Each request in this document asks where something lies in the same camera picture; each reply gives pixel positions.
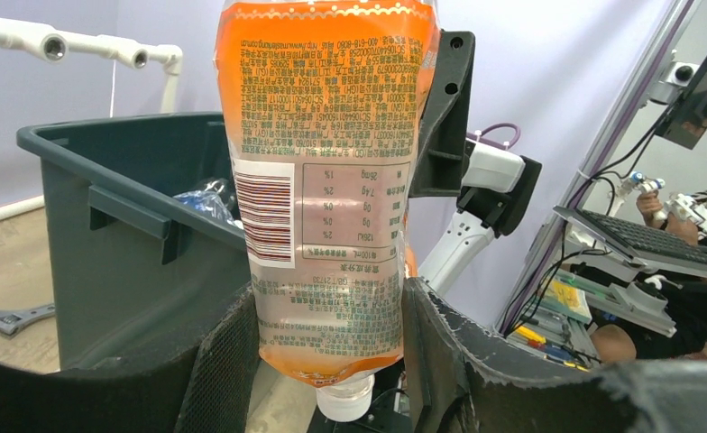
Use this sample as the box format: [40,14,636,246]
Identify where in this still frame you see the dark green plastic bin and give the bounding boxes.
[16,112,250,369]

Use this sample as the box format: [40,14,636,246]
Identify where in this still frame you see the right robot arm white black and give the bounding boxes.
[409,30,542,296]

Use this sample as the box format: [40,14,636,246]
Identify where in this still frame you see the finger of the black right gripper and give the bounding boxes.
[409,31,476,198]

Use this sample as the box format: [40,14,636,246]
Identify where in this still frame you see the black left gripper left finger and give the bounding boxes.
[0,285,259,432]

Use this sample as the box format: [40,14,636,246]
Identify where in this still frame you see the seated person operator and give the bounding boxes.
[591,189,707,363]

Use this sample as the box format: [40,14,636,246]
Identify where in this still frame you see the aluminium frame post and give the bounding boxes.
[498,1,699,336]

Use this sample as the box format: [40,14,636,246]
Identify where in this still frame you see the black keyboard on stand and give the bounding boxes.
[554,206,707,279]

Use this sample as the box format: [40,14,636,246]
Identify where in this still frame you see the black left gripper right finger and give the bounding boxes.
[402,279,707,432]

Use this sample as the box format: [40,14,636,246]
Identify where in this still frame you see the black monitor screen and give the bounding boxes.
[655,56,707,150]

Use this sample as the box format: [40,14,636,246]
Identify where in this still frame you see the orange label bottle corner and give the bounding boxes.
[214,1,440,422]

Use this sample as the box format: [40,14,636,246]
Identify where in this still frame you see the clear crushed bottle back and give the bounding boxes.
[173,178,243,230]

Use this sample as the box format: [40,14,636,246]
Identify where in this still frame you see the white PVC pipe frame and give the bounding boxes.
[0,17,184,220]

